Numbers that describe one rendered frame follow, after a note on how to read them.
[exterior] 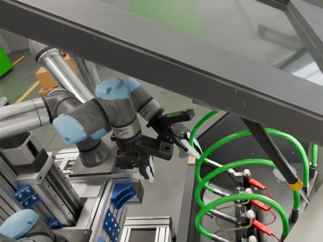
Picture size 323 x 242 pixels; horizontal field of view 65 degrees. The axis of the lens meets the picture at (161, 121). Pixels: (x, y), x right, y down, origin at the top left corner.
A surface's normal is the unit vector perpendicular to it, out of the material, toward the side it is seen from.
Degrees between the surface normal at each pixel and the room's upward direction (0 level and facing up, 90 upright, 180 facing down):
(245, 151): 90
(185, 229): 0
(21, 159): 90
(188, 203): 0
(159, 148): 31
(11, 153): 90
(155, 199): 0
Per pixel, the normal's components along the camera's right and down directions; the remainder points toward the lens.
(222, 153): -0.19, 0.62
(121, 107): 0.59, 0.36
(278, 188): -0.22, -0.79
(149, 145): 0.29, -0.70
